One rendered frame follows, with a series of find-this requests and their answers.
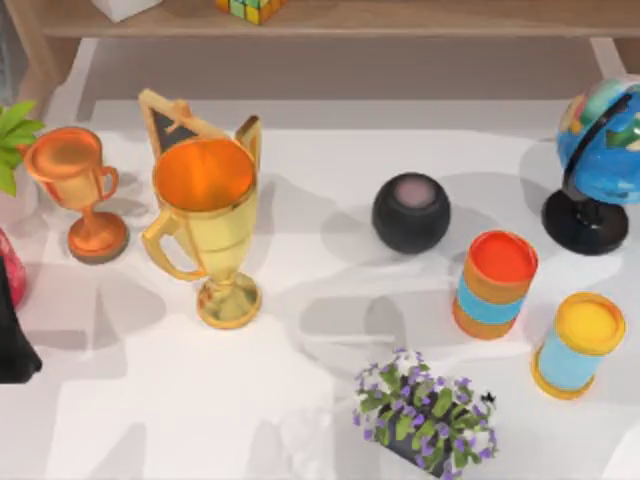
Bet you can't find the black round speaker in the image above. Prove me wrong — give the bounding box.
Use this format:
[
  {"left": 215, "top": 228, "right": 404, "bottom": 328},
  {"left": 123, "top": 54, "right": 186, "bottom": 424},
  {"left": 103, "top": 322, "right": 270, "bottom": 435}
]
[{"left": 370, "top": 172, "right": 452, "bottom": 256}]

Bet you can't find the large gold trophy cup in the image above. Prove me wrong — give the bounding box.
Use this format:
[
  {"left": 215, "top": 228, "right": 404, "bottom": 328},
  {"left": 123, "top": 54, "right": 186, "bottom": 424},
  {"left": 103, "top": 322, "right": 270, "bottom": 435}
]
[{"left": 141, "top": 115, "right": 264, "bottom": 330}]

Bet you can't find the orange and blue can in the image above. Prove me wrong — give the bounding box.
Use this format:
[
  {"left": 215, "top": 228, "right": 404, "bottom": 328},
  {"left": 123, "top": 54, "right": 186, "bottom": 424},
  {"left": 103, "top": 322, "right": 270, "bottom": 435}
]
[{"left": 452, "top": 229, "right": 540, "bottom": 341}]

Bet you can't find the purple flower plant pot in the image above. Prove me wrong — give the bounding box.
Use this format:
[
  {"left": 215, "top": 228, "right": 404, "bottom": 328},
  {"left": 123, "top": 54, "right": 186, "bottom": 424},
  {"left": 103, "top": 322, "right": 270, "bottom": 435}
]
[{"left": 352, "top": 348, "right": 500, "bottom": 480}]

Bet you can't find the wooden open shelf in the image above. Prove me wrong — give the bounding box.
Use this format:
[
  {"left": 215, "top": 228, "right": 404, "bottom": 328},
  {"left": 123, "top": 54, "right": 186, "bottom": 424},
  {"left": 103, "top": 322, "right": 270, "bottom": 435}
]
[{"left": 0, "top": 0, "right": 640, "bottom": 126}]

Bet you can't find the multicoloured puzzle cube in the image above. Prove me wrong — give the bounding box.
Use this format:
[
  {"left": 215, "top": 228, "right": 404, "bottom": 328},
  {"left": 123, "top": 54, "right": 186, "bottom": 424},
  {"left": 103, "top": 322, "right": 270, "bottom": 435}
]
[{"left": 215, "top": 0, "right": 290, "bottom": 25}]

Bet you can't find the bronze trophy cup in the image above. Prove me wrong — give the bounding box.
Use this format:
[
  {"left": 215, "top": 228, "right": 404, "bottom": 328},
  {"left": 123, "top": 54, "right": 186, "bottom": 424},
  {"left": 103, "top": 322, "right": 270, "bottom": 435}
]
[{"left": 22, "top": 126, "right": 132, "bottom": 265}]

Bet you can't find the yellow and blue can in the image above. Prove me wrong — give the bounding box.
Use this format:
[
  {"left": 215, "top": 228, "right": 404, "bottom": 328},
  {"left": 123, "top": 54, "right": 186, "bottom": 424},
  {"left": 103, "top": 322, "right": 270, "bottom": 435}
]
[{"left": 530, "top": 292, "right": 626, "bottom": 401}]

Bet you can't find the blue globe on black stand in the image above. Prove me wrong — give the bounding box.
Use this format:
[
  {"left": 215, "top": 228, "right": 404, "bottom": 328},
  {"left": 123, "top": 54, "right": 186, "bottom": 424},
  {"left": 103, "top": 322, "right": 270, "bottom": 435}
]
[{"left": 542, "top": 74, "right": 640, "bottom": 257}]

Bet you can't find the white box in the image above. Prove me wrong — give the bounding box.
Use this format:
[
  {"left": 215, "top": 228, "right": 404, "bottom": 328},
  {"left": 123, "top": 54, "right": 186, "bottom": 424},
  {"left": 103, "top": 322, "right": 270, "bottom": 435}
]
[{"left": 91, "top": 0, "right": 164, "bottom": 24}]

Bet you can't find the red object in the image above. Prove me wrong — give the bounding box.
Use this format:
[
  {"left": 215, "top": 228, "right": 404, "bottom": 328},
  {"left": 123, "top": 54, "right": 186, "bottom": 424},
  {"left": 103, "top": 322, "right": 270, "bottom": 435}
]
[{"left": 0, "top": 227, "right": 29, "bottom": 309}]

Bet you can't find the green leafy plant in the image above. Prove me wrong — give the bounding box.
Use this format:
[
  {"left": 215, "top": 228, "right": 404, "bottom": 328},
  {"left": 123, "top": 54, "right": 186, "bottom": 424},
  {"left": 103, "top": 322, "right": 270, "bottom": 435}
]
[{"left": 0, "top": 99, "right": 46, "bottom": 197}]

